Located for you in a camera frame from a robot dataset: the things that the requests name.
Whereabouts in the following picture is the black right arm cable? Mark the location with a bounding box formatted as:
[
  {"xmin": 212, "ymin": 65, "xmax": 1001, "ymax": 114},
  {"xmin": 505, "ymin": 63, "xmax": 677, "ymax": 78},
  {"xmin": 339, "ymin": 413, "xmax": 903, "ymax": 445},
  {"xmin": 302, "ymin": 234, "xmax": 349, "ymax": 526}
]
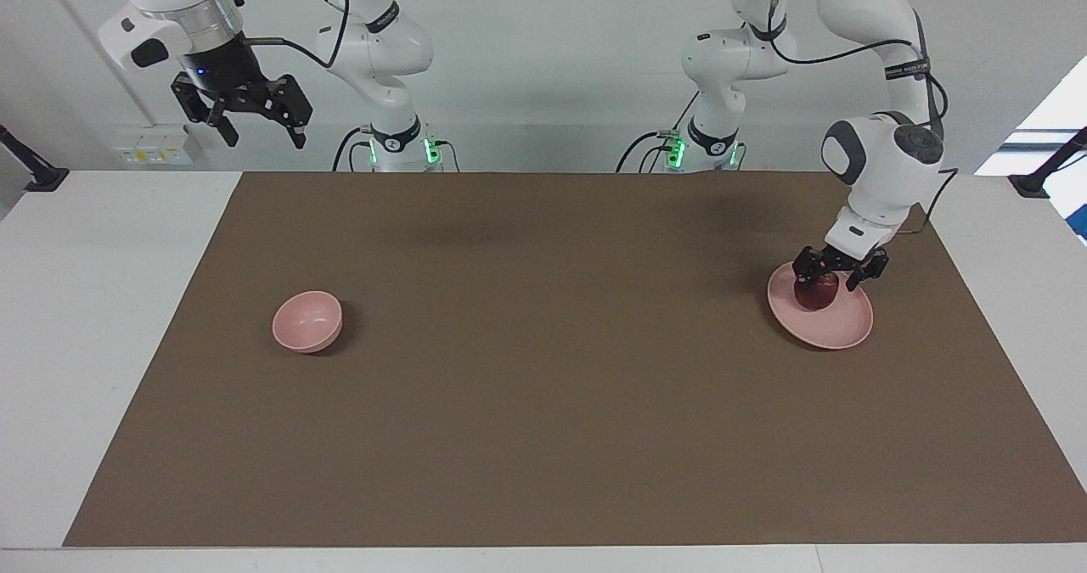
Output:
[{"xmin": 245, "ymin": 0, "xmax": 351, "ymax": 70}]

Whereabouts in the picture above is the brown table mat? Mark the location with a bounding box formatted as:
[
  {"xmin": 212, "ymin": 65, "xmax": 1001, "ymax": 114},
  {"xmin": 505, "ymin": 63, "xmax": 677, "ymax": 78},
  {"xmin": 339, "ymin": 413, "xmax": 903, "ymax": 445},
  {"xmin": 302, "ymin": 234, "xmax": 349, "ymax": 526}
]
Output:
[{"xmin": 63, "ymin": 171, "xmax": 1087, "ymax": 548}]

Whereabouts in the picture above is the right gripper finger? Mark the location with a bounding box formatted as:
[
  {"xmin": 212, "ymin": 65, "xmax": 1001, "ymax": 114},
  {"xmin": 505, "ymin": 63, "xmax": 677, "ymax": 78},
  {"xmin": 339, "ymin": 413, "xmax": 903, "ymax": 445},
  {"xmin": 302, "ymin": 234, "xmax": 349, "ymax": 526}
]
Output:
[
  {"xmin": 255, "ymin": 73, "xmax": 314, "ymax": 150},
  {"xmin": 171, "ymin": 72, "xmax": 240, "ymax": 148}
]

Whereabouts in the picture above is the pink plate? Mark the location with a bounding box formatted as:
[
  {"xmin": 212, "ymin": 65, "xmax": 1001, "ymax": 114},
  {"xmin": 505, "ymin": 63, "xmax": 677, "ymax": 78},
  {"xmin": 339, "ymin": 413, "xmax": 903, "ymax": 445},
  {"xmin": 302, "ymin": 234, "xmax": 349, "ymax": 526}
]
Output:
[{"xmin": 767, "ymin": 261, "xmax": 875, "ymax": 351}]

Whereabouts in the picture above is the white wall socket box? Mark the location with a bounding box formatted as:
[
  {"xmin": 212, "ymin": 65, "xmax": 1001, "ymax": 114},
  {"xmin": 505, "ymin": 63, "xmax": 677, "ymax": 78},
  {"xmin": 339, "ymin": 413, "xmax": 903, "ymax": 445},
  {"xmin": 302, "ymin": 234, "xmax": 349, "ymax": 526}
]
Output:
[{"xmin": 113, "ymin": 125, "xmax": 205, "ymax": 166}]

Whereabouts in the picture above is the pink bowl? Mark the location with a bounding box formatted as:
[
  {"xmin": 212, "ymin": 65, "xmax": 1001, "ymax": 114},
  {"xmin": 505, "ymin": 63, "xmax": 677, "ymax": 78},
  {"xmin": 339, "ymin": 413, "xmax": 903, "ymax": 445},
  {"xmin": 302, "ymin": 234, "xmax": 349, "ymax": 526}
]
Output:
[{"xmin": 272, "ymin": 290, "xmax": 344, "ymax": 354}]

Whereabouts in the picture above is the black left base cable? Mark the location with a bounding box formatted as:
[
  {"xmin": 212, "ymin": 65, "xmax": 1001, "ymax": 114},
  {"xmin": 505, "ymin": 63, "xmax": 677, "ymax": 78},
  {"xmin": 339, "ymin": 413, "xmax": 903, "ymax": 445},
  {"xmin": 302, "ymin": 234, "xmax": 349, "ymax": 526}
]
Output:
[{"xmin": 617, "ymin": 89, "xmax": 706, "ymax": 173}]

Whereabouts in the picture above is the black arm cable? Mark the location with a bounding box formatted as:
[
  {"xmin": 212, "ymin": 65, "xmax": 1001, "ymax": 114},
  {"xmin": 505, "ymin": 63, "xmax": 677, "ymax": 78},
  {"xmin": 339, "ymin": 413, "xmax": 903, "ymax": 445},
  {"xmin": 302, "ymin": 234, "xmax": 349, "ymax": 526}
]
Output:
[
  {"xmin": 764, "ymin": 0, "xmax": 960, "ymax": 236},
  {"xmin": 245, "ymin": 0, "xmax": 351, "ymax": 70}
]

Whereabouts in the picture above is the black right base cable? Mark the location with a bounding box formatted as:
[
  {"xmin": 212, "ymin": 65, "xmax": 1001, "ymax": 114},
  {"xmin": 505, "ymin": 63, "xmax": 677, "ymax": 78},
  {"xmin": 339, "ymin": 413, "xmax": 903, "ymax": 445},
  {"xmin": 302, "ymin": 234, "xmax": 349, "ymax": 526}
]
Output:
[{"xmin": 332, "ymin": 126, "xmax": 461, "ymax": 173}]

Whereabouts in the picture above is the dark red apple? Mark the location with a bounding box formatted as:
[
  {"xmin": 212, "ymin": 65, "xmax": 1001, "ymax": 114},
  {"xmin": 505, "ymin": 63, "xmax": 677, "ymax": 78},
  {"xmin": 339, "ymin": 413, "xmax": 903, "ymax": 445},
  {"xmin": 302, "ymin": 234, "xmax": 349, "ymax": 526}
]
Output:
[{"xmin": 794, "ymin": 272, "xmax": 842, "ymax": 312}]

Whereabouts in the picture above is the black clamp mount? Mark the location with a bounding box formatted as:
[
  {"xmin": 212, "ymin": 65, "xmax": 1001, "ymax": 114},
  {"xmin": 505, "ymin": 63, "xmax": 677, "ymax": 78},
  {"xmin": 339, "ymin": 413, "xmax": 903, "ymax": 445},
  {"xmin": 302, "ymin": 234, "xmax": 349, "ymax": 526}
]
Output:
[
  {"xmin": 1008, "ymin": 127, "xmax": 1087, "ymax": 199},
  {"xmin": 0, "ymin": 125, "xmax": 70, "ymax": 193}
]

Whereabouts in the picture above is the black base cable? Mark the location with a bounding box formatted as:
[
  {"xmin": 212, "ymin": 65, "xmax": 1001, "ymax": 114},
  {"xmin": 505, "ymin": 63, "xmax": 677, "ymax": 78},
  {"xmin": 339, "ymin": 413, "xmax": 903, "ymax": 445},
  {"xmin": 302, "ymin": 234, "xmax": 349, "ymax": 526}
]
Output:
[
  {"xmin": 617, "ymin": 89, "xmax": 706, "ymax": 173},
  {"xmin": 332, "ymin": 126, "xmax": 461, "ymax": 173}
]

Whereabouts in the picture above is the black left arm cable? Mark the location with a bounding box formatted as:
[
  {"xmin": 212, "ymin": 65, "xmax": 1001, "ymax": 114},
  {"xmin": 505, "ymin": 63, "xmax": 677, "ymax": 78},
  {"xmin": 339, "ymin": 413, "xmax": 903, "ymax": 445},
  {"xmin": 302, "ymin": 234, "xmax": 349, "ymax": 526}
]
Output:
[{"xmin": 764, "ymin": 0, "xmax": 960, "ymax": 236}]

